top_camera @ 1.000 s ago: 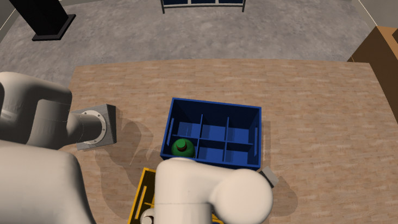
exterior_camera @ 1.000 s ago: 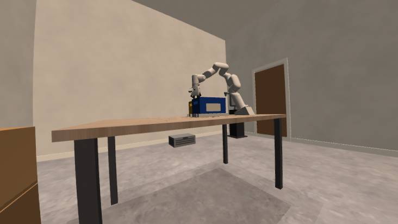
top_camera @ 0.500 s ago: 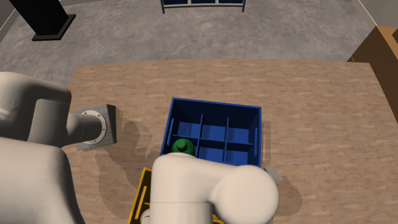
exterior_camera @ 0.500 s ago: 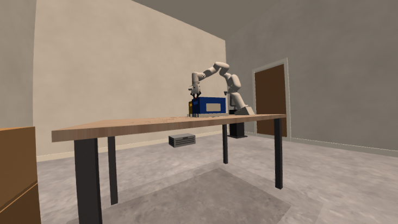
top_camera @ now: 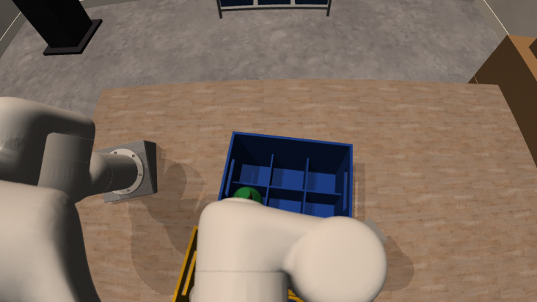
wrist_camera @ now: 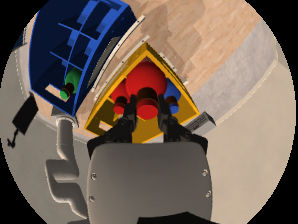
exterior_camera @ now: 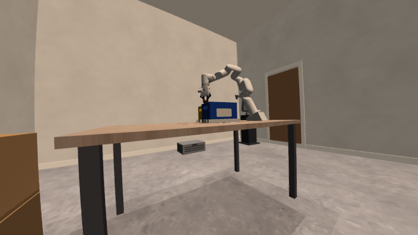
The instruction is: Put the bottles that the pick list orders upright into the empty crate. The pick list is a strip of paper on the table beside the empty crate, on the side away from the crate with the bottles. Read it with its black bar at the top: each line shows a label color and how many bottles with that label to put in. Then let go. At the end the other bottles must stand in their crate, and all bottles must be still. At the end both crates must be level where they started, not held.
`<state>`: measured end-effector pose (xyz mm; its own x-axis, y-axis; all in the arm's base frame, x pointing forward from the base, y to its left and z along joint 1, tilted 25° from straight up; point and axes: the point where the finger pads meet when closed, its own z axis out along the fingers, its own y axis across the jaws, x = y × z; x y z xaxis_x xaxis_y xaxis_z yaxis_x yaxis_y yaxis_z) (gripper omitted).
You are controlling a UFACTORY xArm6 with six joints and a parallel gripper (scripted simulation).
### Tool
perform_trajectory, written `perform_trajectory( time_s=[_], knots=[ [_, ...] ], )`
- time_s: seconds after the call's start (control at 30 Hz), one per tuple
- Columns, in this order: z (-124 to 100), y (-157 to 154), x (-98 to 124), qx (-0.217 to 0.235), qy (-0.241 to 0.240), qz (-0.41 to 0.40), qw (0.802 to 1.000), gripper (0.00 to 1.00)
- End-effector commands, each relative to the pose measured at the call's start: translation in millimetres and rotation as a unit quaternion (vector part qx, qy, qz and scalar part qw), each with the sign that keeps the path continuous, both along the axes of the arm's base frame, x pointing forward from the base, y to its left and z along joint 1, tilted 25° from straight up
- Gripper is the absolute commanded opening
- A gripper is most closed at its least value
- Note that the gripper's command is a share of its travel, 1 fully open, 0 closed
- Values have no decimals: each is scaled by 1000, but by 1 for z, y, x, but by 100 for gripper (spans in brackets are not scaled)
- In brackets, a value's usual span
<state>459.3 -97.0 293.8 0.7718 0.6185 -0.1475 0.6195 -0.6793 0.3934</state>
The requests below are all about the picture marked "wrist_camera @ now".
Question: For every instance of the orange divided crate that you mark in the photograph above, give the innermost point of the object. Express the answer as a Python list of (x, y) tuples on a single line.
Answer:
[(148, 129)]

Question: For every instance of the blue bottle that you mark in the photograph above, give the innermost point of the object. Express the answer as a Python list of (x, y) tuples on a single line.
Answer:
[(172, 96)]

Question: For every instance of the blue crate with dividers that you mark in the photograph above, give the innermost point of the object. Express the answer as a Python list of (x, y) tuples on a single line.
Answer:
[(54, 32)]

